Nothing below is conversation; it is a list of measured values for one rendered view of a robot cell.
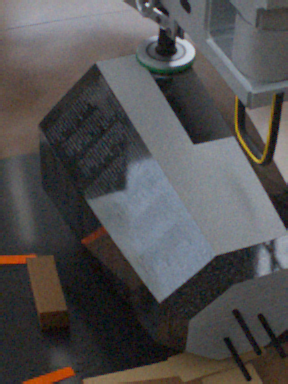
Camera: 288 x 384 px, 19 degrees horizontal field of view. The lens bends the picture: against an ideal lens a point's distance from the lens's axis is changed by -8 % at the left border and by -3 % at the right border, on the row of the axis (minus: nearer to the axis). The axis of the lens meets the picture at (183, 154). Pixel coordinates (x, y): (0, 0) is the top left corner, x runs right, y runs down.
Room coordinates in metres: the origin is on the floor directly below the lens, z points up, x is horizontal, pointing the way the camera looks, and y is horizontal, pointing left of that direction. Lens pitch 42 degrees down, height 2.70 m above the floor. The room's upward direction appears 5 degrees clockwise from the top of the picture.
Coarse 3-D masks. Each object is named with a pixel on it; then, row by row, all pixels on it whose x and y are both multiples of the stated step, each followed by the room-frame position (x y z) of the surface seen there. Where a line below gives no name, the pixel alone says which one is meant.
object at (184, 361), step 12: (168, 360) 1.68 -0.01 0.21; (180, 360) 1.68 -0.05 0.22; (192, 360) 1.68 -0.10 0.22; (204, 360) 1.68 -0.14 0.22; (216, 360) 1.69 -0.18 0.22; (228, 360) 1.69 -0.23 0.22; (180, 372) 1.62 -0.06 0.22; (192, 372) 1.62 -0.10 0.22; (204, 372) 1.63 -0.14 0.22; (216, 372) 1.64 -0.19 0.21
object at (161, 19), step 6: (126, 0) 2.85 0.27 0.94; (132, 0) 2.80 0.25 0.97; (132, 6) 2.79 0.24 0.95; (156, 12) 2.59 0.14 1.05; (150, 18) 2.63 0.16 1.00; (156, 18) 2.57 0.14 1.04; (162, 18) 2.54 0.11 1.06; (168, 18) 2.51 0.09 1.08; (162, 24) 2.54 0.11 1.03; (168, 30) 2.42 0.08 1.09; (180, 30) 2.41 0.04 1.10; (168, 36) 2.41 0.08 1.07; (180, 36) 2.41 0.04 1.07
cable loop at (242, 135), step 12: (276, 96) 1.96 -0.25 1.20; (240, 108) 2.13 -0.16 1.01; (276, 108) 1.96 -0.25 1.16; (240, 120) 2.13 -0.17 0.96; (276, 120) 1.95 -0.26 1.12; (240, 132) 2.11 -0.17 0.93; (276, 132) 1.96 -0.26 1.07; (252, 144) 2.07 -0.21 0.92; (276, 144) 1.96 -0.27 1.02; (252, 156) 2.02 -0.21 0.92; (264, 156) 1.96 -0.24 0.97
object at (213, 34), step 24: (168, 0) 2.42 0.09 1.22; (192, 0) 2.27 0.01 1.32; (216, 0) 2.19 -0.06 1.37; (240, 0) 2.01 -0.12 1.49; (168, 24) 2.44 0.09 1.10; (192, 24) 2.26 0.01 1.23; (216, 24) 2.20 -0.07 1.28; (264, 24) 1.93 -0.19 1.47; (216, 48) 2.13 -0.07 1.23; (240, 72) 2.01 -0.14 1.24; (240, 96) 1.97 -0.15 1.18; (264, 96) 1.95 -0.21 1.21
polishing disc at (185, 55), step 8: (144, 40) 2.70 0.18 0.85; (152, 40) 2.70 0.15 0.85; (176, 40) 2.72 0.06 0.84; (184, 40) 2.72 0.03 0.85; (144, 48) 2.65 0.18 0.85; (152, 48) 2.65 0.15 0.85; (184, 48) 2.67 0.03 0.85; (192, 48) 2.67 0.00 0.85; (144, 56) 2.59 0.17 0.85; (152, 56) 2.60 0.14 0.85; (160, 56) 2.60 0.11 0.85; (176, 56) 2.61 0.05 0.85; (184, 56) 2.61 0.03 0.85; (192, 56) 2.62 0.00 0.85; (152, 64) 2.55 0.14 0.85; (160, 64) 2.55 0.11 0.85; (168, 64) 2.55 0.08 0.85; (176, 64) 2.56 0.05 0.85; (184, 64) 2.56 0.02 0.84
